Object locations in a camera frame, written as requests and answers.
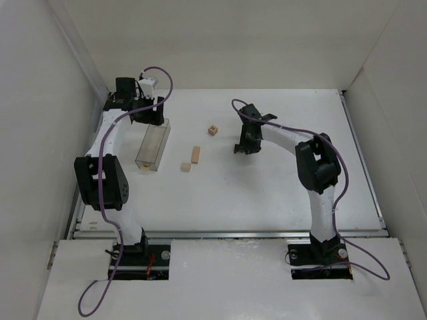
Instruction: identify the long light wood block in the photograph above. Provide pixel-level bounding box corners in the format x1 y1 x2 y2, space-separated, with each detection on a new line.
191 146 201 164

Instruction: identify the light wood cube block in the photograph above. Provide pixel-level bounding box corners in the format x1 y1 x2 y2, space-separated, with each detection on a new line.
181 163 191 173

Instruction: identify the clear plastic box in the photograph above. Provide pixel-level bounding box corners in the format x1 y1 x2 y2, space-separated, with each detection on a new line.
135 119 171 171

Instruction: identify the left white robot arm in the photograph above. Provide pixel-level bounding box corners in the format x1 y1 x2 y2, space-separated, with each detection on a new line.
74 77 164 265

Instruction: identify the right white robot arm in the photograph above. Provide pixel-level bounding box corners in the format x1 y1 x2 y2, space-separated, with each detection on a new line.
234 103 344 266

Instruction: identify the lettered wood cube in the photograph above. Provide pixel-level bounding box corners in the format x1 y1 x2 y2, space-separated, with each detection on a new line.
207 125 218 136

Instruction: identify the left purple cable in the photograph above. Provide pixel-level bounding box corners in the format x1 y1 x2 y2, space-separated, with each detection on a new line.
77 65 175 317

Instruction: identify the purple cable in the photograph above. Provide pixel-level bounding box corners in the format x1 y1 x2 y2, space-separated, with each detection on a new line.
231 98 391 281
77 65 175 317

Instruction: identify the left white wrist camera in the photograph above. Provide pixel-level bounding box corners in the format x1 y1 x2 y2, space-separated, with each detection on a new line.
137 77 158 99

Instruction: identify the aluminium left rail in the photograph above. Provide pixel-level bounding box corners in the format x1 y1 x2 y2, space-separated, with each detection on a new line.
64 99 105 240

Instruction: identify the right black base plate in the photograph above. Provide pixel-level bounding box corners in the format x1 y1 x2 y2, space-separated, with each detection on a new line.
286 243 353 280

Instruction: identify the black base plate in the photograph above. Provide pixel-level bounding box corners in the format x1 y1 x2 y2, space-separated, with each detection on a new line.
286 243 353 280
113 244 171 281

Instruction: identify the aluminium front rail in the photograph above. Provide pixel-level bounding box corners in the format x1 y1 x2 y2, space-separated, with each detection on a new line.
69 229 389 239

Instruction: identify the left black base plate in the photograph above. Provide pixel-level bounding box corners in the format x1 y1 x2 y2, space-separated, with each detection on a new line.
113 244 171 281

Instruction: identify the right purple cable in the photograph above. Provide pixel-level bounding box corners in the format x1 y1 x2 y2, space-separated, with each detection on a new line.
231 98 391 281

